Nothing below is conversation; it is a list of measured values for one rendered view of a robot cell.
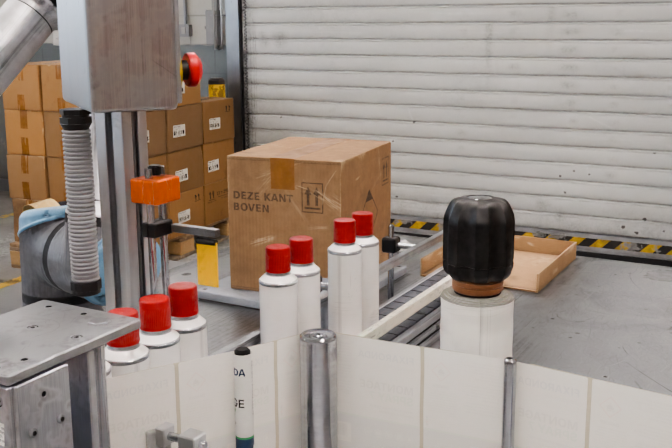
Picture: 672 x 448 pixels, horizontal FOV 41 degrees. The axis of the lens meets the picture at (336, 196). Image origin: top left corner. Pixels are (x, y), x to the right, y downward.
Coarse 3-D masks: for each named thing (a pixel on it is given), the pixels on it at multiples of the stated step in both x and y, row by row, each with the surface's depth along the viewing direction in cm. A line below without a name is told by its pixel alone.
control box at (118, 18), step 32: (64, 0) 100; (96, 0) 91; (128, 0) 92; (160, 0) 94; (64, 32) 102; (96, 32) 92; (128, 32) 93; (160, 32) 94; (64, 64) 104; (96, 64) 92; (128, 64) 94; (160, 64) 95; (64, 96) 106; (96, 96) 93; (128, 96) 94; (160, 96) 96
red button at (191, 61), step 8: (184, 56) 100; (192, 56) 99; (184, 64) 99; (192, 64) 98; (200, 64) 99; (184, 72) 99; (192, 72) 98; (200, 72) 99; (184, 80) 101; (192, 80) 99; (200, 80) 100
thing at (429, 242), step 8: (440, 232) 178; (424, 240) 172; (432, 240) 173; (440, 240) 177; (416, 248) 167; (424, 248) 170; (400, 256) 161; (408, 256) 164; (384, 264) 156; (392, 264) 158; (384, 272) 155; (320, 296) 138; (320, 304) 136; (248, 336) 121; (256, 336) 122; (232, 344) 118; (240, 344) 118; (248, 344) 120; (216, 352) 115; (224, 352) 115
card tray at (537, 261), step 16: (528, 240) 213; (544, 240) 211; (560, 240) 209; (432, 256) 199; (528, 256) 209; (544, 256) 209; (560, 256) 196; (512, 272) 196; (528, 272) 196; (544, 272) 186; (512, 288) 185; (528, 288) 185
